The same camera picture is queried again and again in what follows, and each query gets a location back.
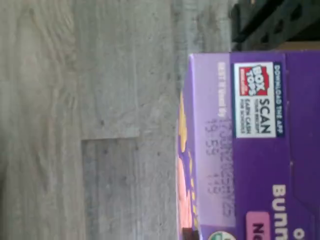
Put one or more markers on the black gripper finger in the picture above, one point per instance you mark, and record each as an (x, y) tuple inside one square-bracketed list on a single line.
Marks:
[(190, 233)]

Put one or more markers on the purple Annie's bunny grahams box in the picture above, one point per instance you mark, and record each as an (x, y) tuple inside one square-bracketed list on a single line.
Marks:
[(250, 162)]

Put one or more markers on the black metal shelf frame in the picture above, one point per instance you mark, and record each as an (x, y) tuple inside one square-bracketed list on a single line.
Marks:
[(275, 22)]

